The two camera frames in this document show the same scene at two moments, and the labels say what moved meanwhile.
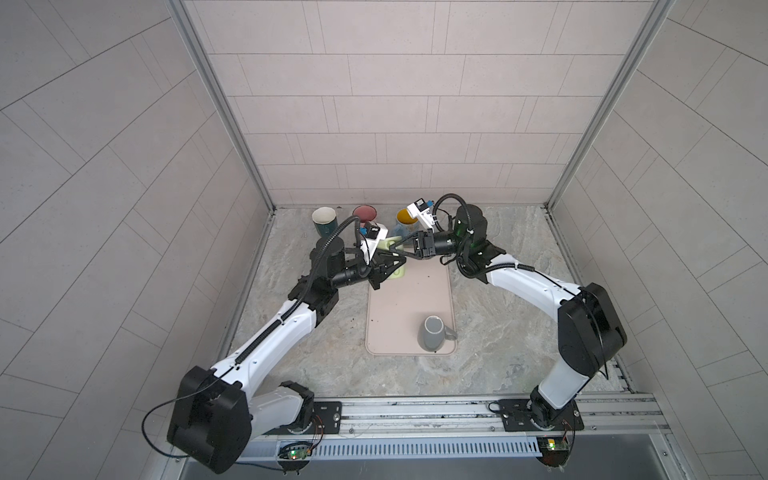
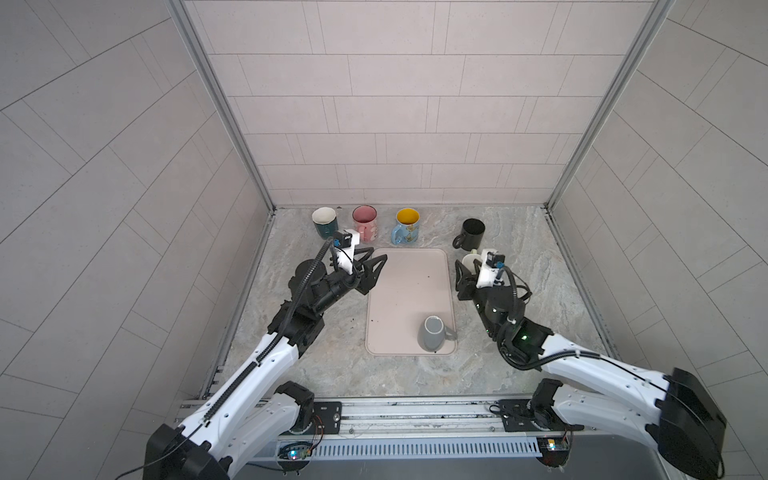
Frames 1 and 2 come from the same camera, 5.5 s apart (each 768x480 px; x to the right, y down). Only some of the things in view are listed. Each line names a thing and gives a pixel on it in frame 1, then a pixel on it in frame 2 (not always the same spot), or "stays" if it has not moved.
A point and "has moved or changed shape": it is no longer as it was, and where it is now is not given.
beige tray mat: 397,308 stays
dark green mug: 325,220 stays
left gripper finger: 393,259 → 368,250
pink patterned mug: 365,213 has moved or changed shape
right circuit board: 554,450 stays
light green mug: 385,246 has moved or changed shape
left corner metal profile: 181,12 stays
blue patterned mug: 405,223 stays
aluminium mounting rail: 605,416 stays
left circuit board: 295,451 stays
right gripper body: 446,244 → 484,298
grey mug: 433,332 stays
